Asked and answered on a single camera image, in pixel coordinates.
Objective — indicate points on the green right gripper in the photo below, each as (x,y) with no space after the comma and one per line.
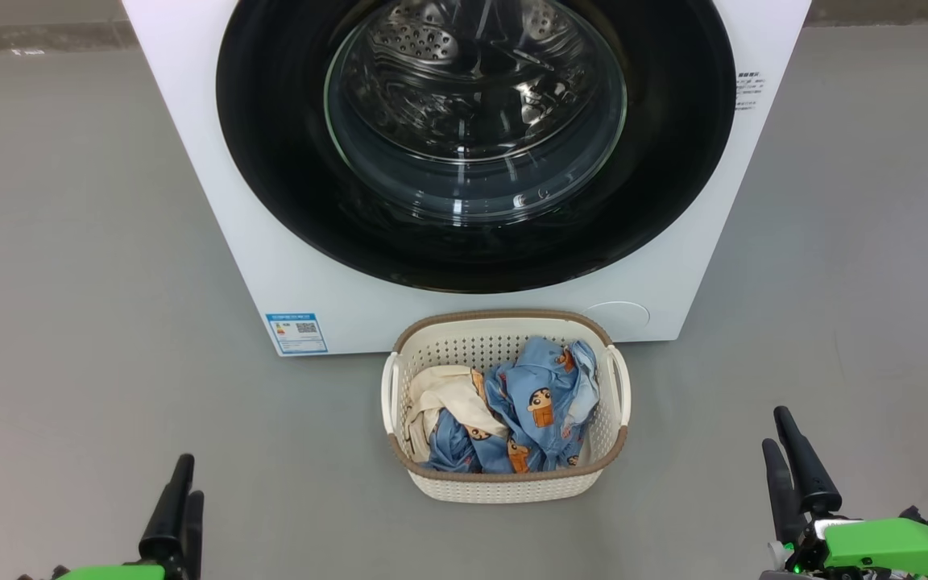
(891,548)

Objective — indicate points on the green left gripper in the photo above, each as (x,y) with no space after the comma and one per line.
(109,573)

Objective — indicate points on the blue cartoon print garment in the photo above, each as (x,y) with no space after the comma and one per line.
(540,403)

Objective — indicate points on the cream printed garment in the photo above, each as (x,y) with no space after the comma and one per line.
(444,395)

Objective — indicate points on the black round glass washer door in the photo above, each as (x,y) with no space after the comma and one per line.
(287,185)

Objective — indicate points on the white front-load washing machine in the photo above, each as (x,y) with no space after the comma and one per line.
(190,161)

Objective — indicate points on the perforated steel washer drum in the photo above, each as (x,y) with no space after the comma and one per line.
(432,48)

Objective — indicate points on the blue energy label sticker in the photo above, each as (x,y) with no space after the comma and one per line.
(296,333)

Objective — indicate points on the round white filter cover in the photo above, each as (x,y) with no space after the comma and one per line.
(615,316)

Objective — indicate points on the cream basket with brown rim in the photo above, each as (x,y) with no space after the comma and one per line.
(504,487)

